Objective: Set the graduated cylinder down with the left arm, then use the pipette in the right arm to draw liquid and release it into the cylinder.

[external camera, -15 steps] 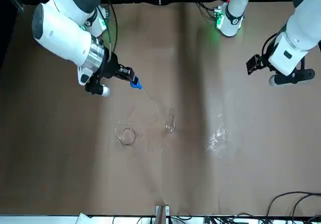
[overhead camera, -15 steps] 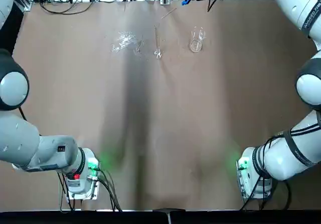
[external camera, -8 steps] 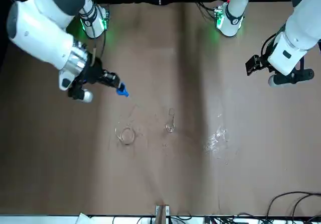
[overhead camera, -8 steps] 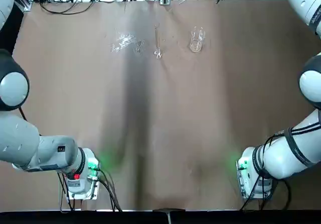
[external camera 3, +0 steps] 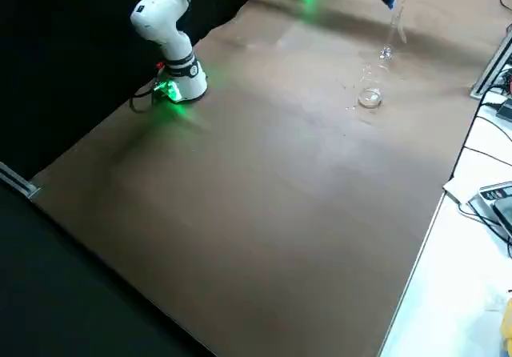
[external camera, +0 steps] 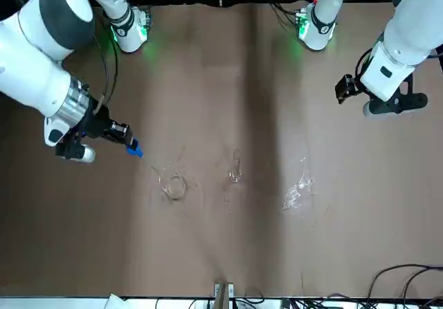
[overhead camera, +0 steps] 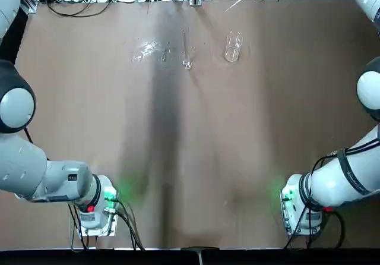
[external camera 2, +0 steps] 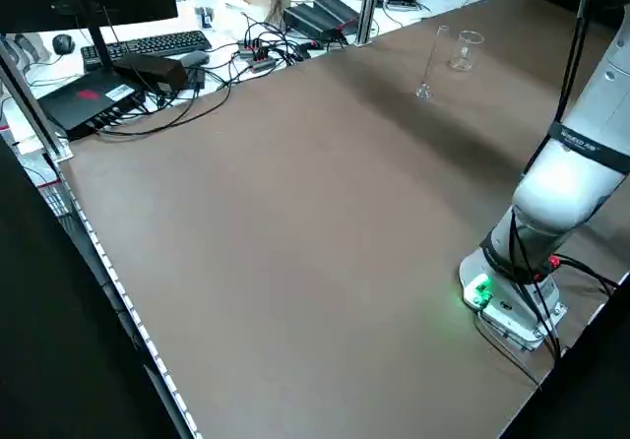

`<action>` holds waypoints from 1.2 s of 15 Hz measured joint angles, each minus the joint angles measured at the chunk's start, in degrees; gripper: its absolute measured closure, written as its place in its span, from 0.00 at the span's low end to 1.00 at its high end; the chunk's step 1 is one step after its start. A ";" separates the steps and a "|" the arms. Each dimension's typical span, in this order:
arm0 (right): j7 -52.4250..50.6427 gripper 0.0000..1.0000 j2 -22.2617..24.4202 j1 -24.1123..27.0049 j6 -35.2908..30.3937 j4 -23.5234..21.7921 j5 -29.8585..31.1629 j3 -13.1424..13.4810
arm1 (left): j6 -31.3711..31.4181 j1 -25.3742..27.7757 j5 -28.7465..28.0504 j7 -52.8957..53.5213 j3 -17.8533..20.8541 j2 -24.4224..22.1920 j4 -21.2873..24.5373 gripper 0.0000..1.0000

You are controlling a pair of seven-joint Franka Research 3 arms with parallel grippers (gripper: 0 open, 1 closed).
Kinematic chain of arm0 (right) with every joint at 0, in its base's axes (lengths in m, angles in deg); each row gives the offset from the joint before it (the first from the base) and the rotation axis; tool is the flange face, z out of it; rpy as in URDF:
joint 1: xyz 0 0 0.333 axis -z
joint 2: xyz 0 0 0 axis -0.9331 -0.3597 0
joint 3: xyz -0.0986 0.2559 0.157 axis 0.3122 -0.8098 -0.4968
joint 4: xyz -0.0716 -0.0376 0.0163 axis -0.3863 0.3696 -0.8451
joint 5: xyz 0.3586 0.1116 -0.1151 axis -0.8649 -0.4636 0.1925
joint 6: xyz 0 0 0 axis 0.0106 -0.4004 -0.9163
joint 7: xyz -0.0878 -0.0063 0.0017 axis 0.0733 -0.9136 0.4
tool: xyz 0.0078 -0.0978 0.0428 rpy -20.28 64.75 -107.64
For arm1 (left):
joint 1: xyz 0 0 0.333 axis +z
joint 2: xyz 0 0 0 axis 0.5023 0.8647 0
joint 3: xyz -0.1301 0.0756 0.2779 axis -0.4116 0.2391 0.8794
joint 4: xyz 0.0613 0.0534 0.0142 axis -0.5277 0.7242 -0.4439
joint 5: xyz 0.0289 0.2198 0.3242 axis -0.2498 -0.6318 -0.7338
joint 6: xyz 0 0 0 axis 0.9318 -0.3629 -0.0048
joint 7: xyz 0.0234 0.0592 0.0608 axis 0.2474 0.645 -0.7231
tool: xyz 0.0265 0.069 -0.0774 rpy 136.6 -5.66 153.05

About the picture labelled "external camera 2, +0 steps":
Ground clear glass graduated cylinder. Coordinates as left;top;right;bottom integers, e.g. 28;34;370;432
414;25;452;101

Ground grey hub with red plugs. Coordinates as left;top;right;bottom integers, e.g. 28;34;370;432
237;36;287;74

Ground black power brick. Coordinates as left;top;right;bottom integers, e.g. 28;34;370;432
282;3;346;44
313;0;361;30

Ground clear glass beaker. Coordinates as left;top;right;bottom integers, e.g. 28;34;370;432
447;30;485;73

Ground plain black rectangular box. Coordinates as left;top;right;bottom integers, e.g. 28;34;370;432
111;53;189;96

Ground black keyboard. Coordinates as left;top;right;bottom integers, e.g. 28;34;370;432
79;30;214;73

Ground black box with red logo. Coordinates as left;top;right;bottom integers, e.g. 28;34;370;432
36;67;149;141

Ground black computer mouse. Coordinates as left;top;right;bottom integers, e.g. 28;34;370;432
52;33;77;57

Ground black looped desk cable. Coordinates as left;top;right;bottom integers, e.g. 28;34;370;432
95;77;233;138

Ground aluminium frame post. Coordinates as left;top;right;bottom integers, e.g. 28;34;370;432
354;0;386;47
0;39;74;160

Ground white toothed table edge rail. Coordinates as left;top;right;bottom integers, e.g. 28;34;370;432
48;156;204;439

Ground arm foot cables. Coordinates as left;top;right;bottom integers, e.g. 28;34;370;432
474;256;619;391

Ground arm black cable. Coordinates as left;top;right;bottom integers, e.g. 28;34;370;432
555;0;591;126

